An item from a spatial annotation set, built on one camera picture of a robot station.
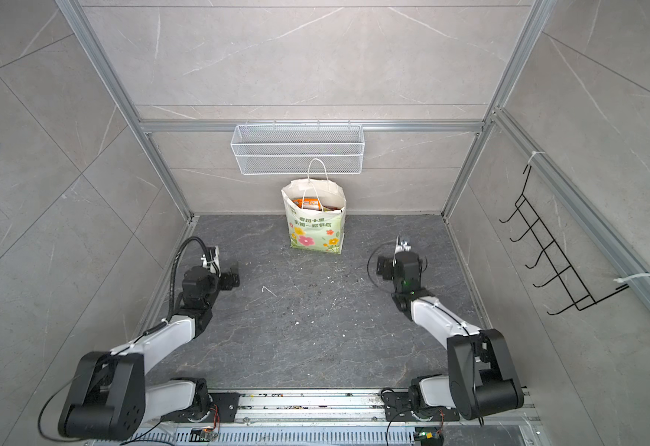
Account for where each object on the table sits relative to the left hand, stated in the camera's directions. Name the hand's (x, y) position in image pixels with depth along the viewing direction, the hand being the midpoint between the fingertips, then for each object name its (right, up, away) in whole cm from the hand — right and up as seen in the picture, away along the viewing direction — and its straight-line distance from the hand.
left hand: (223, 261), depth 89 cm
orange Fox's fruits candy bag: (+27, +20, +6) cm, 35 cm away
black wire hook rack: (+89, -5, -30) cm, 94 cm away
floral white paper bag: (+31, +10, +6) cm, 33 cm away
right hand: (+58, +1, +2) cm, 58 cm away
